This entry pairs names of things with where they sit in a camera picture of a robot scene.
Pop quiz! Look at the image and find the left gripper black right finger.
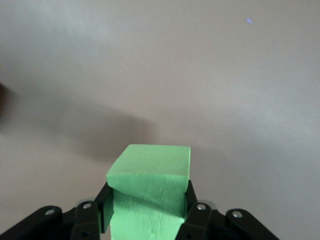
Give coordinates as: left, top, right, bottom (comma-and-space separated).
174, 179, 278, 240

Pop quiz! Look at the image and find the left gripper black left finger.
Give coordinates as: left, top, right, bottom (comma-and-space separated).
0, 182, 115, 240

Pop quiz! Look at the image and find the green foam cube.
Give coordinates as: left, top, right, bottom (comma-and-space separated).
106, 144, 192, 240

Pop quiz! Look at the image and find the brown table cover mat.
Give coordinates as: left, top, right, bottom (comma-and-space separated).
0, 0, 320, 240

